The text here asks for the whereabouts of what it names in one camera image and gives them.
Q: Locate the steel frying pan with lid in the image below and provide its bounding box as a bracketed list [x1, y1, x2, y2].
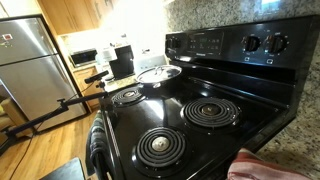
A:
[136, 65, 182, 88]

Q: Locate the white toaster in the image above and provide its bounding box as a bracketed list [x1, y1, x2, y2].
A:
[133, 55, 166, 74]

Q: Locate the black coffee maker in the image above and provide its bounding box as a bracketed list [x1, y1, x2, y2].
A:
[110, 45, 134, 79]

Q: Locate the near right coil burner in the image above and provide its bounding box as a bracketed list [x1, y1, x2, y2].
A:
[181, 97, 241, 129]

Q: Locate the near left coil burner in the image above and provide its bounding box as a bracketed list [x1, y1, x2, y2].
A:
[132, 127, 191, 178]

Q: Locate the black electric stove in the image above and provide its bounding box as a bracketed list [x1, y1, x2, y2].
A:
[87, 15, 319, 180]

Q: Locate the wooden base cabinet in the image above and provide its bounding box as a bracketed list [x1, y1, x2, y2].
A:
[72, 64, 105, 111]

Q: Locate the silver microwave oven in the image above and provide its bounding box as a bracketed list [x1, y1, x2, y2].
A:
[71, 49, 97, 67]

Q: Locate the red white striped cloth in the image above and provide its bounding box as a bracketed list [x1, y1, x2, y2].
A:
[227, 148, 311, 180]

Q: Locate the wooden upper cabinets far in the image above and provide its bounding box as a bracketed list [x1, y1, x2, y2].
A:
[37, 0, 117, 35]

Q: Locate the stainless steel refrigerator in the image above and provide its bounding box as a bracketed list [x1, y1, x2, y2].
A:
[0, 15, 87, 131]

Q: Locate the black camera on stand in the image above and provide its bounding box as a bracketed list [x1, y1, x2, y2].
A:
[84, 70, 109, 84]

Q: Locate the grey towel on oven handle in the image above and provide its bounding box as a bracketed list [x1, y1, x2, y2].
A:
[85, 110, 108, 180]

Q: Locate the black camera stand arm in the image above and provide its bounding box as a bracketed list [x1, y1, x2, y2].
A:
[0, 91, 109, 155]

